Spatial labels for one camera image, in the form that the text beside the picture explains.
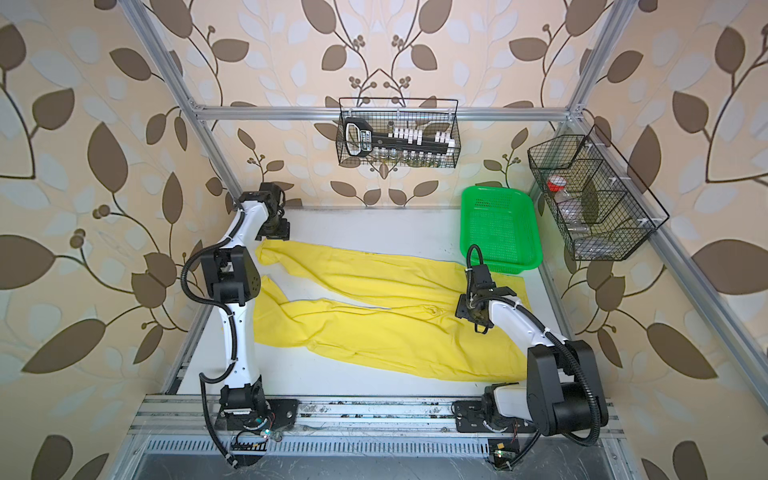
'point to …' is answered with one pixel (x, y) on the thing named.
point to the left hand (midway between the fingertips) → (276, 232)
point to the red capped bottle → (556, 185)
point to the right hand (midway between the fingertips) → (471, 315)
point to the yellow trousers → (416, 327)
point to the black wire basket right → (597, 204)
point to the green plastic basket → (504, 223)
